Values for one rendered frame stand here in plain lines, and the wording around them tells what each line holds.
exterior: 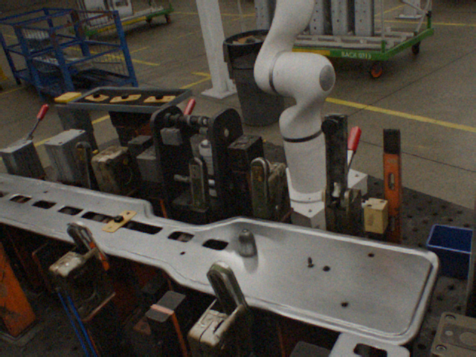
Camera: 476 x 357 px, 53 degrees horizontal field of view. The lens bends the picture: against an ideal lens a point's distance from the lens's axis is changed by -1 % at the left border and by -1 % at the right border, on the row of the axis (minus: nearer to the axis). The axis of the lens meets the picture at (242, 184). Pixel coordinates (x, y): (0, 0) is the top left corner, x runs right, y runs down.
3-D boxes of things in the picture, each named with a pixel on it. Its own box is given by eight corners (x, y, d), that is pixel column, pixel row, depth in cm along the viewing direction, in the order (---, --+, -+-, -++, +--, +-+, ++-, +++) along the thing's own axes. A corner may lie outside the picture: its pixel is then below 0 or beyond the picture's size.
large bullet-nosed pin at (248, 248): (239, 261, 91) (233, 233, 88) (247, 251, 93) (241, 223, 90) (253, 265, 89) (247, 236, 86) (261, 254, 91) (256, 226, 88)
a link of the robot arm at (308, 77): (298, 120, 147) (284, 44, 134) (349, 129, 134) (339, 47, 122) (273, 138, 140) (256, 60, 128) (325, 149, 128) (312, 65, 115)
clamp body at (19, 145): (33, 246, 163) (-9, 151, 146) (59, 227, 171) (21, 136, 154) (51, 251, 158) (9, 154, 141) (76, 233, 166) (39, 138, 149)
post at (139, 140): (163, 264, 142) (126, 141, 123) (173, 254, 146) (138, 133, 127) (176, 268, 139) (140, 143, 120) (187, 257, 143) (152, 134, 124)
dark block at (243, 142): (255, 292, 125) (226, 146, 105) (268, 276, 130) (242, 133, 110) (271, 297, 122) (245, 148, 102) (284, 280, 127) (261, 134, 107)
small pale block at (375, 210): (370, 349, 103) (363, 207, 85) (375, 338, 105) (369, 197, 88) (385, 355, 101) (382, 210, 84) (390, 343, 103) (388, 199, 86)
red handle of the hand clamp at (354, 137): (323, 194, 91) (345, 124, 96) (327, 199, 93) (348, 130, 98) (345, 197, 89) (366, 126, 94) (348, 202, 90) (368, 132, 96)
